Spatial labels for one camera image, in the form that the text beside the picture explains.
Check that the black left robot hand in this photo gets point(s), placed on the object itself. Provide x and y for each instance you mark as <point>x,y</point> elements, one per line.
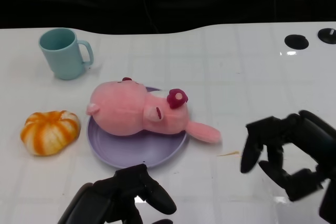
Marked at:
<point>126,184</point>

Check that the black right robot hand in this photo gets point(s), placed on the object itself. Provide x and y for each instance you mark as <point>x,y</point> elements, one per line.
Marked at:
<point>312,140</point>

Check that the pink plush beaver doll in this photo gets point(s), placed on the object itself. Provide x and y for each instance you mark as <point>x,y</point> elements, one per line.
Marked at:
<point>123,108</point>

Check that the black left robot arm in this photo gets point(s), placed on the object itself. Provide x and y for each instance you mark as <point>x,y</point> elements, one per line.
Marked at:
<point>81,205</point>

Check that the lavender plastic plate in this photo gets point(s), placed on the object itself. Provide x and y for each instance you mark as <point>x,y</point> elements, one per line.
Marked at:
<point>141,150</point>

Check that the thin orange thread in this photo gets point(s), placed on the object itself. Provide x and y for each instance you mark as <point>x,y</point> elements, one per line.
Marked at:
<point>228,153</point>

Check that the orange white striped pumpkin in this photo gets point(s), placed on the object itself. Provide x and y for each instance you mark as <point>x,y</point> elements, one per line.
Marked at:
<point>48,133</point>

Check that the black round table grommet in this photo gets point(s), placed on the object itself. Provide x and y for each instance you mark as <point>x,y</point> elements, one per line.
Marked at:
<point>296,41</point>
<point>326,35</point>

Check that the teal plastic mug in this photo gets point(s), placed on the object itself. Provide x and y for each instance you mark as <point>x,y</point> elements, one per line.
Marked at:
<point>63,58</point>

